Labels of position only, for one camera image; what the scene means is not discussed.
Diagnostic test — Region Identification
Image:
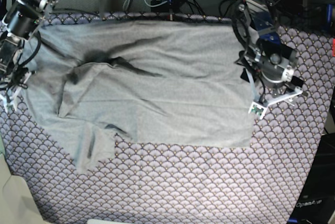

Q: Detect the light grey T-shirt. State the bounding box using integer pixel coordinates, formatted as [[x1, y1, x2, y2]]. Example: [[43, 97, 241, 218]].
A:
[[22, 20, 254, 173]]

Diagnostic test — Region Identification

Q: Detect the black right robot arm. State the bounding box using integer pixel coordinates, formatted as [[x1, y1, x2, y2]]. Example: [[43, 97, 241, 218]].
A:
[[1, 0, 59, 91]]

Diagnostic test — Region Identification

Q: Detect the red clamp at right edge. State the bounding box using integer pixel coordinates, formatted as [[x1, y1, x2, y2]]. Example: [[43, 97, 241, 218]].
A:
[[332, 38, 335, 57]]

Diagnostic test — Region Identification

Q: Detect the blue clamp post right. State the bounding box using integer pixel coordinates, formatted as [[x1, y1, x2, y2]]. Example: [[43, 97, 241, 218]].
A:
[[323, 4, 333, 32]]

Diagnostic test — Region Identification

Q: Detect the red-tipped table clamp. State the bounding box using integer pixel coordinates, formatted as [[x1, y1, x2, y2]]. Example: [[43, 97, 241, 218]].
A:
[[167, 0, 173, 21]]

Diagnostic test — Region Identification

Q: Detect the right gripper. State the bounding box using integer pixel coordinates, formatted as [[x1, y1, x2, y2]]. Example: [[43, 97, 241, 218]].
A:
[[1, 66, 34, 91]]

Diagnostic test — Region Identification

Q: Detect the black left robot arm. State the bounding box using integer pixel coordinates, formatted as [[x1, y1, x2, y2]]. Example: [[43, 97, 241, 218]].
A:
[[232, 0, 304, 99]]

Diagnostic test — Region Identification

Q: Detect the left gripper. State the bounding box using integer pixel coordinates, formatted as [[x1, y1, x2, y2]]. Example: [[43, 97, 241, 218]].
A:
[[258, 52, 304, 96]]

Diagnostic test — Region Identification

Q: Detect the black OpenArm box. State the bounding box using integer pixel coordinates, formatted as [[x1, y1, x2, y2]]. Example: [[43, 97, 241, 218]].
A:
[[287, 133, 334, 223]]

